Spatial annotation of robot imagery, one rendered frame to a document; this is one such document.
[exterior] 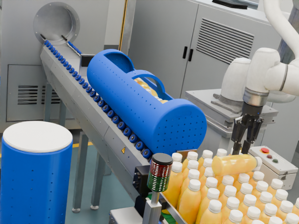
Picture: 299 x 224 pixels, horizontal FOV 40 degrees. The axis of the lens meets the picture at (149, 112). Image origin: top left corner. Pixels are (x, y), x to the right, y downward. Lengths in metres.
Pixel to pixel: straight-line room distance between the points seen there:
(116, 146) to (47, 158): 0.55
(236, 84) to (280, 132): 1.41
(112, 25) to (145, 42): 2.76
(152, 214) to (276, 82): 0.65
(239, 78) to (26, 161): 1.18
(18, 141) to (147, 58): 3.05
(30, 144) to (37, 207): 0.27
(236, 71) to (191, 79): 1.77
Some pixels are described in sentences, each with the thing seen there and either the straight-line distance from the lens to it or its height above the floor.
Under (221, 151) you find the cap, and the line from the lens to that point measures 1.70.
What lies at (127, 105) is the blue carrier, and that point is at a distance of 1.94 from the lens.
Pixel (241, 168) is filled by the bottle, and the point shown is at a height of 1.14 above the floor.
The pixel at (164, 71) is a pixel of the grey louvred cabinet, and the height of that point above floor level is 0.66.
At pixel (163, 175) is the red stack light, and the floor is 1.22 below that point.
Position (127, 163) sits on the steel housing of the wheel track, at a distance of 1.98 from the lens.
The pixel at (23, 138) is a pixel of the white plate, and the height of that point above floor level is 1.04.
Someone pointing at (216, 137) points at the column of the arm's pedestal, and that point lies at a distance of 2.27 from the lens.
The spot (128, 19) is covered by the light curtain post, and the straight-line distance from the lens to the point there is 3.06.
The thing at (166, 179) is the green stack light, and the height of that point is 1.20.
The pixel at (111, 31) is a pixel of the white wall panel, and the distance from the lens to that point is 7.35.
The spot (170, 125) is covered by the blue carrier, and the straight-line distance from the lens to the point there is 1.75.
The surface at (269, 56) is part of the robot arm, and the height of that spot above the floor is 1.53.
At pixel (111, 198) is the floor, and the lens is 3.24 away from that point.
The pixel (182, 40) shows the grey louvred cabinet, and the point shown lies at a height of 1.04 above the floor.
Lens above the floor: 1.81
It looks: 21 degrees down
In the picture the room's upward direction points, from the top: 10 degrees clockwise
